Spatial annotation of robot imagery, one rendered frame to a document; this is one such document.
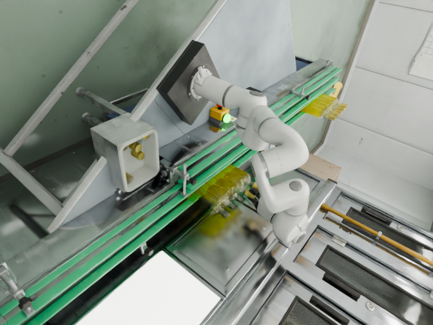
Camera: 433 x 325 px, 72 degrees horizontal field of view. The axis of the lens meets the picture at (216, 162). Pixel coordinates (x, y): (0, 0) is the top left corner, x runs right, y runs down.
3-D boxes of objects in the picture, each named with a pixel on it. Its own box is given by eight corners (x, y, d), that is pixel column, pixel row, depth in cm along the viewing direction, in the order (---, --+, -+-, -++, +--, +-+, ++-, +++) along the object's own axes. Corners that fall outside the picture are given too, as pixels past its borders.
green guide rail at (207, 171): (177, 182, 131) (191, 191, 128) (177, 180, 131) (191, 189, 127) (329, 75, 243) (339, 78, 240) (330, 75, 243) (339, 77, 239)
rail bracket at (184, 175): (169, 189, 129) (191, 203, 123) (169, 158, 119) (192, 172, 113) (174, 185, 131) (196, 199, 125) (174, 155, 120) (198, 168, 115)
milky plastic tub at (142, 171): (111, 184, 118) (126, 195, 115) (103, 137, 105) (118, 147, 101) (145, 164, 130) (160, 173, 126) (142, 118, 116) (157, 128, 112)
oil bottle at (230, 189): (194, 181, 145) (230, 203, 135) (195, 172, 141) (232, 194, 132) (202, 176, 148) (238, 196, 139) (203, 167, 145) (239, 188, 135)
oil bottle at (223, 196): (187, 187, 141) (223, 210, 131) (187, 178, 137) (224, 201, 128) (194, 181, 145) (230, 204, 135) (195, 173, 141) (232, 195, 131)
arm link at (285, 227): (294, 188, 104) (293, 213, 121) (267, 211, 101) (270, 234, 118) (313, 204, 100) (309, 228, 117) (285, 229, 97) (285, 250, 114)
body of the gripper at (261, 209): (282, 222, 131) (265, 206, 138) (287, 206, 125) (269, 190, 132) (270, 229, 127) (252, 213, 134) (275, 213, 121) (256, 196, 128)
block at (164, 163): (158, 178, 131) (169, 186, 128) (157, 161, 125) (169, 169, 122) (164, 174, 133) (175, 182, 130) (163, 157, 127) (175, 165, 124)
